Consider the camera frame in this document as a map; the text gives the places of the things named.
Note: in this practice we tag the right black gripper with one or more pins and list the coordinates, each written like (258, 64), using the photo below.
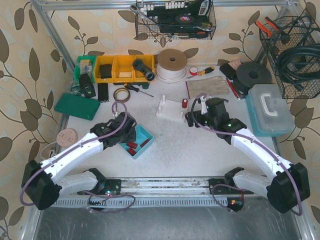
(194, 119)

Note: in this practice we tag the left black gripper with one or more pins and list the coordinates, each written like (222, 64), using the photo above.
(128, 133)

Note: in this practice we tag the large red spring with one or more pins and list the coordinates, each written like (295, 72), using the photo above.
(131, 151)
(184, 103)

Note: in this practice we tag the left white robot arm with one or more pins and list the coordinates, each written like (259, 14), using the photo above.
(48, 180)

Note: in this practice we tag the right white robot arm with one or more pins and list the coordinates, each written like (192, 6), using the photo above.
(284, 184)

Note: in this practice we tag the teal spring tray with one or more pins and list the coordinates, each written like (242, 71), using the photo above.
(144, 139)

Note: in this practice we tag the small red spring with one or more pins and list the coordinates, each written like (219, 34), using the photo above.
(144, 143)

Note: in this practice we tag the brown packing tape roll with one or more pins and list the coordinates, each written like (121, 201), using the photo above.
(122, 95)

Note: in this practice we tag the beige work glove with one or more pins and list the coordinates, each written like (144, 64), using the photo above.
(212, 86)

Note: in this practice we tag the black-yellow flathead screwdriver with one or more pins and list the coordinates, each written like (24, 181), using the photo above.
(133, 88)

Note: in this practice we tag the green flat case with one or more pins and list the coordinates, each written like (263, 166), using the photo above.
(77, 106)

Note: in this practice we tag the black aluminium profile block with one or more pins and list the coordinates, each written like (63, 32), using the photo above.
(103, 92)

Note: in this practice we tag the red white tape roll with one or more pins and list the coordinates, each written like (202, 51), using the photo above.
(193, 71)

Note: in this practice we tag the yellow-black bit driver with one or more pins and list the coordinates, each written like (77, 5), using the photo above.
(203, 72)

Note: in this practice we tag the black meter device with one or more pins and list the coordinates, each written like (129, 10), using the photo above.
(86, 86)

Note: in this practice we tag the yellow storage bins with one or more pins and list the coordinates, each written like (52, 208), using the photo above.
(122, 70)

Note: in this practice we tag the black block in bin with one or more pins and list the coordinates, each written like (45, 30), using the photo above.
(105, 71)

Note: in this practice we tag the black case with sponge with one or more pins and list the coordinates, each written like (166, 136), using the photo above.
(230, 69)

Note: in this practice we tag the grey plastic pipe fitting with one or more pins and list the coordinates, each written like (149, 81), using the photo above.
(139, 66)

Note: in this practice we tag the black disc spool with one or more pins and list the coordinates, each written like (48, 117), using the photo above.
(251, 73)

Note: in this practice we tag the green storage bin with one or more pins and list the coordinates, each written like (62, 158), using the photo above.
(84, 65)

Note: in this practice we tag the teal clear storage box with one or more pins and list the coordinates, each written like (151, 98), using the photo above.
(268, 111)

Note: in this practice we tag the white four-peg base plate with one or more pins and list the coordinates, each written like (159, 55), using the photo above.
(171, 110)

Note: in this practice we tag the white cable spool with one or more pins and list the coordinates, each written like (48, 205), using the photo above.
(171, 66)

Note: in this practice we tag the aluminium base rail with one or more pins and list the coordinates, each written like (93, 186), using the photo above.
(160, 192)

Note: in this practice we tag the top wire basket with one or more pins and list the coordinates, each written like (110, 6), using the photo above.
(167, 20)

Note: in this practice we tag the wire basket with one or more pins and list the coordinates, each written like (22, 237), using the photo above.
(294, 56)
(167, 20)

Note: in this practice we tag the right wire basket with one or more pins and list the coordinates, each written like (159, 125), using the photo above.
(294, 56)

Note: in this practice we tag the orange-handled pliers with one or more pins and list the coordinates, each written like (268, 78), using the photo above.
(269, 23)

